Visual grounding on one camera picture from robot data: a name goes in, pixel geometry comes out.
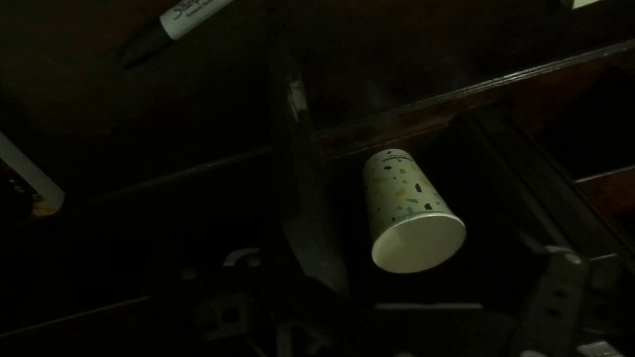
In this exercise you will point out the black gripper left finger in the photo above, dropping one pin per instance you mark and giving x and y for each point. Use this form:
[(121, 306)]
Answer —
[(228, 310)]

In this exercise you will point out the black marker with grey label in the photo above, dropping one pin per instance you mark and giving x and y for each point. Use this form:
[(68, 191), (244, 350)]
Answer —
[(181, 19)]

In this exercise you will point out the dark wooden secretary desk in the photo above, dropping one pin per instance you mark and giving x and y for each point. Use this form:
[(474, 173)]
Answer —
[(462, 100)]

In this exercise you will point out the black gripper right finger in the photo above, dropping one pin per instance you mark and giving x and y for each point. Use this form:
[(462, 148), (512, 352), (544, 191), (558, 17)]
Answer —
[(556, 310)]

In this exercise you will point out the white notebook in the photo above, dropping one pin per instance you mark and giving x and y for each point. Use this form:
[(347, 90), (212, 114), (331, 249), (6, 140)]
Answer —
[(583, 3)]

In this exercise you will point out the white speckled paper cup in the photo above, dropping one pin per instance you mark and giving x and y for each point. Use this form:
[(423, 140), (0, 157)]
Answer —
[(409, 219)]

